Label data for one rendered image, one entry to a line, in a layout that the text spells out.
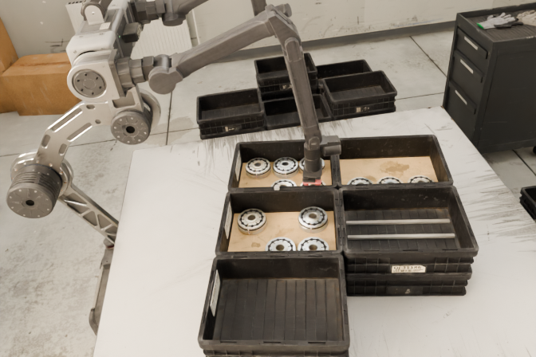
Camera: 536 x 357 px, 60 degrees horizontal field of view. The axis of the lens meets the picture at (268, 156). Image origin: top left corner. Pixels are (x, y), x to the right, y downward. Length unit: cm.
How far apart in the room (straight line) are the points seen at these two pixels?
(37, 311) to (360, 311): 183
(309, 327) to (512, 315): 65
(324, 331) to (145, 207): 100
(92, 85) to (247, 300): 79
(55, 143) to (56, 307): 112
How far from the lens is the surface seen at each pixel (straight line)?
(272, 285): 152
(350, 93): 306
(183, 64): 136
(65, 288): 290
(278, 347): 129
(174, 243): 188
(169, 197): 209
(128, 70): 138
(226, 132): 278
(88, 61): 140
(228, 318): 147
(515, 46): 290
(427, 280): 159
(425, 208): 176
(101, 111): 188
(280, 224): 168
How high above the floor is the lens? 204
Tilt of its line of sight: 38 degrees down
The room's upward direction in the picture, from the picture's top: 7 degrees counter-clockwise
